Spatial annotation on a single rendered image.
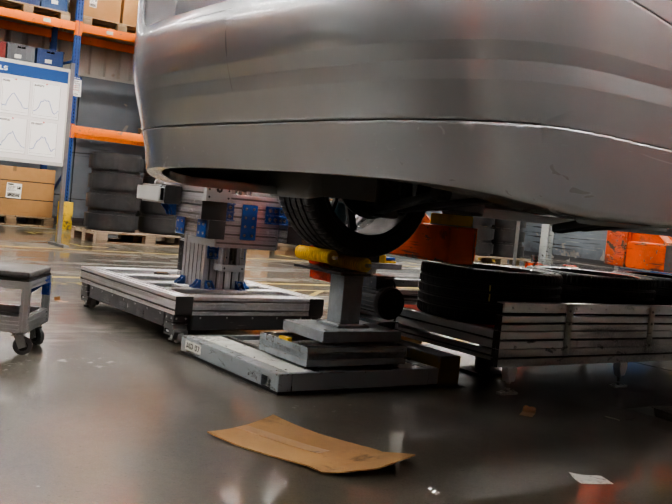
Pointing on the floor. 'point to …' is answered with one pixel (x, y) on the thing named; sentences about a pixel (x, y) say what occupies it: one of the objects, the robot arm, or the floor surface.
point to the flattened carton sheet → (306, 447)
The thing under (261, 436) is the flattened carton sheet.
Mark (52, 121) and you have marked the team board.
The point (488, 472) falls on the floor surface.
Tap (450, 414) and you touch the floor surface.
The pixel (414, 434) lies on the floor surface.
